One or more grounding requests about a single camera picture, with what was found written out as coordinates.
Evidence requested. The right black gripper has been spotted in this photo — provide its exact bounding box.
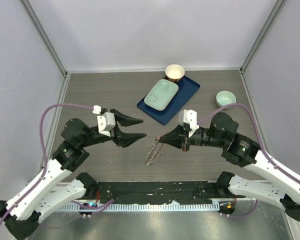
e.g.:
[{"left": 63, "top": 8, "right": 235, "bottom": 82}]
[{"left": 159, "top": 123, "right": 227, "bottom": 152}]

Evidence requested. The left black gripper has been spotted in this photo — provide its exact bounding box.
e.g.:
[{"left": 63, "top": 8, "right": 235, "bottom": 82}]
[{"left": 80, "top": 109, "right": 147, "bottom": 148}]

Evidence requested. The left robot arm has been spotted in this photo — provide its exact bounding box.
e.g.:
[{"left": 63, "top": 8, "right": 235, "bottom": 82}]
[{"left": 0, "top": 105, "right": 146, "bottom": 240}]

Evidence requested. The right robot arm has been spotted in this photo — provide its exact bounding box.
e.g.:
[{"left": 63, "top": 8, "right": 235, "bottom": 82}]
[{"left": 159, "top": 110, "right": 300, "bottom": 222}]

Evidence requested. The light green rectangular plate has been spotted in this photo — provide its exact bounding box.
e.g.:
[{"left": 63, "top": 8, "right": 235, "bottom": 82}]
[{"left": 143, "top": 79, "right": 179, "bottom": 111}]

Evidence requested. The dark blue tray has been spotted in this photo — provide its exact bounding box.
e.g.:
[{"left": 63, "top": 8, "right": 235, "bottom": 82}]
[{"left": 137, "top": 76, "right": 200, "bottom": 125}]

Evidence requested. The light green bowl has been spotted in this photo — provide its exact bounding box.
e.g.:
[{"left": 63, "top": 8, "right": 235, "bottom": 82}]
[{"left": 215, "top": 90, "right": 237, "bottom": 107}]

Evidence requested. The brown paper cup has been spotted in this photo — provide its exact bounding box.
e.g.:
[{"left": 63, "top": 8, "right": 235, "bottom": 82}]
[{"left": 165, "top": 64, "right": 185, "bottom": 83}]

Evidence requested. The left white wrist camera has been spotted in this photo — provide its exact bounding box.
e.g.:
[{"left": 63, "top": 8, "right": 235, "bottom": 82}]
[{"left": 97, "top": 112, "right": 116, "bottom": 137}]

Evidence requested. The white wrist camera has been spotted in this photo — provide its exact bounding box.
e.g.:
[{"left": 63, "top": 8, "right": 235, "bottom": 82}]
[
  {"left": 97, "top": 112, "right": 116, "bottom": 137},
  {"left": 178, "top": 109, "right": 199, "bottom": 138}
]

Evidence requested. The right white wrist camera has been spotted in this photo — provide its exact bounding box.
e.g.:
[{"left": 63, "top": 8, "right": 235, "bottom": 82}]
[{"left": 178, "top": 109, "right": 199, "bottom": 138}]

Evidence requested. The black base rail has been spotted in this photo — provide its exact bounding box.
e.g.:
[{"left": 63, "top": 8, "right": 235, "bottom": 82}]
[{"left": 85, "top": 181, "right": 236, "bottom": 205}]

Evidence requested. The white slotted cable duct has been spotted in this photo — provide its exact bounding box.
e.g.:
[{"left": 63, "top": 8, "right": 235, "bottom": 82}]
[{"left": 56, "top": 201, "right": 220, "bottom": 213}]

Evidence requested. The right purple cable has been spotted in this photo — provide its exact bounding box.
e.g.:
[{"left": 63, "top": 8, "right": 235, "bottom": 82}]
[{"left": 196, "top": 103, "right": 300, "bottom": 190}]

